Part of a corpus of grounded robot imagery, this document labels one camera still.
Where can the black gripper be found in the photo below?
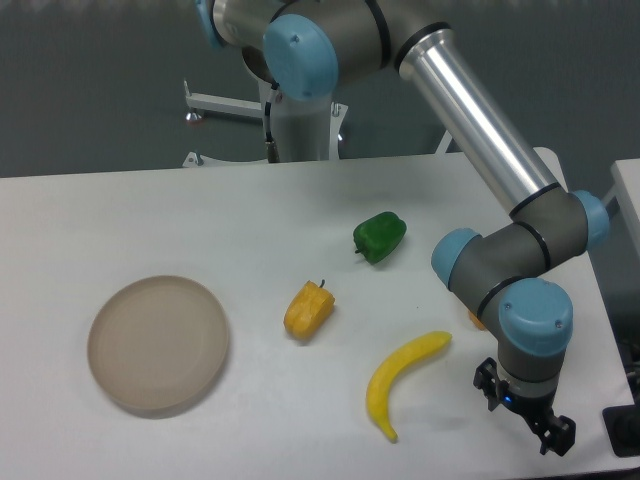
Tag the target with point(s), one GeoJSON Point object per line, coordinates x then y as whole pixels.
{"type": "Point", "coordinates": [533, 401]}

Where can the orange object behind arm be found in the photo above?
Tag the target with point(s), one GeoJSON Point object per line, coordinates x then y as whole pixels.
{"type": "Point", "coordinates": [475, 321]}

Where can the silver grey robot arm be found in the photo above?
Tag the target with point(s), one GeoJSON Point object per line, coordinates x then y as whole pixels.
{"type": "Point", "coordinates": [302, 50]}

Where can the green bell pepper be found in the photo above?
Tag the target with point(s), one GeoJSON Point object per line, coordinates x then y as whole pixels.
{"type": "Point", "coordinates": [377, 237]}

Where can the yellow bell pepper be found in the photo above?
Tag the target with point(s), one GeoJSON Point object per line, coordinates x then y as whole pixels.
{"type": "Point", "coordinates": [308, 311]}

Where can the black device at right edge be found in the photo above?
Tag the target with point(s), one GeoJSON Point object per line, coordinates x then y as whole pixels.
{"type": "Point", "coordinates": [622, 425]}

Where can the yellow banana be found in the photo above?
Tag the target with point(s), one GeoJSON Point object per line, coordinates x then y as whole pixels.
{"type": "Point", "coordinates": [377, 397]}

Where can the beige round plate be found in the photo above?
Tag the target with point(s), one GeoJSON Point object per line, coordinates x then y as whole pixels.
{"type": "Point", "coordinates": [157, 346]}

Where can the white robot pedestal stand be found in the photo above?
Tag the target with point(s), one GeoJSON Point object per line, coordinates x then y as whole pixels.
{"type": "Point", "coordinates": [293, 131]}

